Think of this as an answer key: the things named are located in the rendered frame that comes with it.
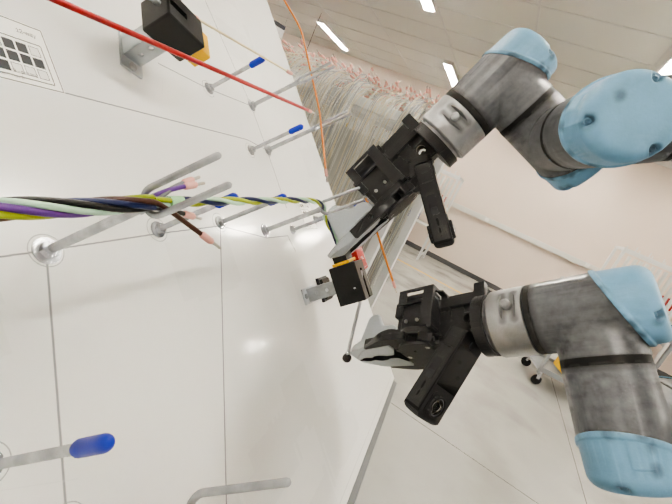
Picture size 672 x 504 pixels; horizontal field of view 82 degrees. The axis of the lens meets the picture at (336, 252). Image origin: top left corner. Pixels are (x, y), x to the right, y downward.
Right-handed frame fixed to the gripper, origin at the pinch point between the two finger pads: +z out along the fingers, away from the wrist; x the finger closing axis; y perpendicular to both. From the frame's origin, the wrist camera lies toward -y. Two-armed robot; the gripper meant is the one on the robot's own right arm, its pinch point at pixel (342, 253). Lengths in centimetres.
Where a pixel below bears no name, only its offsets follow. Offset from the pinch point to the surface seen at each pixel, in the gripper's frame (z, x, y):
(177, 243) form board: 4.5, 24.1, 7.4
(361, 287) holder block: 0.6, 2.0, -5.5
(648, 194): -279, -780, -174
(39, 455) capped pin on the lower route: 4.9, 41.8, -4.0
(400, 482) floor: 86, -122, -78
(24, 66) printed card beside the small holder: -1.0, 33.9, 19.6
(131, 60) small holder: -3.3, 23.3, 24.1
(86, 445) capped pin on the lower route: 1.9, 42.0, -5.3
